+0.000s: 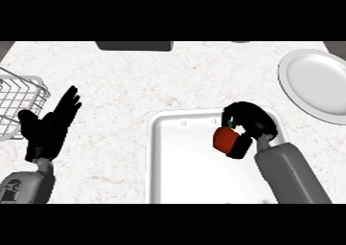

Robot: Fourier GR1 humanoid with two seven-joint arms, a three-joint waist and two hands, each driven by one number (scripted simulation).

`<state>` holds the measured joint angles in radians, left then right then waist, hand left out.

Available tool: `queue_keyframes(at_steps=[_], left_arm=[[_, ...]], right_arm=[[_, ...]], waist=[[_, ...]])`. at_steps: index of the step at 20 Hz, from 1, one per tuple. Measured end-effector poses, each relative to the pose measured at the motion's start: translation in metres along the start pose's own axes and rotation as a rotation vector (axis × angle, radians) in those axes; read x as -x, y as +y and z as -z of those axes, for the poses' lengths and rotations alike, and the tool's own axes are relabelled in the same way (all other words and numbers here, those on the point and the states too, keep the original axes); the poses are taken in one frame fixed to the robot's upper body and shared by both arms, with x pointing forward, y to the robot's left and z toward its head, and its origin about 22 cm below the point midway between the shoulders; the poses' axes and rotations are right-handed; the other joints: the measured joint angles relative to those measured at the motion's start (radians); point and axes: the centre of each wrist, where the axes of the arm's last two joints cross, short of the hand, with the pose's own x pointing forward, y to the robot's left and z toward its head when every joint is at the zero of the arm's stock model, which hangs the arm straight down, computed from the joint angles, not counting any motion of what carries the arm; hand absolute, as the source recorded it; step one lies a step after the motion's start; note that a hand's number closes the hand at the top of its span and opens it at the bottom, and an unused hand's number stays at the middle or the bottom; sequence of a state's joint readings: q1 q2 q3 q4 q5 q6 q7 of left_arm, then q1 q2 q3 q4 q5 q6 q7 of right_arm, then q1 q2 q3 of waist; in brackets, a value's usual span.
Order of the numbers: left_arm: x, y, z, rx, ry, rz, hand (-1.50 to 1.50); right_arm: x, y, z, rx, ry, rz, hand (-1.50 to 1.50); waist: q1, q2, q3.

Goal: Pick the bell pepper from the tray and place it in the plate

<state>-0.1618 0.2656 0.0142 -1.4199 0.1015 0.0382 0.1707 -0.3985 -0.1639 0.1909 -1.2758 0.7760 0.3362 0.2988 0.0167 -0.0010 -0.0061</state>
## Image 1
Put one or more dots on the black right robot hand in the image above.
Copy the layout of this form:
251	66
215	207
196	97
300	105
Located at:
254	119

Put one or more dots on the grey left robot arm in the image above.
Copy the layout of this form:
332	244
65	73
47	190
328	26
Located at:
26	186

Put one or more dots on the red bell pepper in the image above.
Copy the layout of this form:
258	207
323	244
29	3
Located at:
224	139

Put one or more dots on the white round plate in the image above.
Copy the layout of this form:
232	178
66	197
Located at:
317	86

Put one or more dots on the dark grey appliance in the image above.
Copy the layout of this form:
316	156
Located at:
134	45

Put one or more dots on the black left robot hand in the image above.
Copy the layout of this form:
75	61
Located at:
47	129

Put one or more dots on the white rectangular tray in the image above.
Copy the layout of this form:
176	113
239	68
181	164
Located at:
202	166

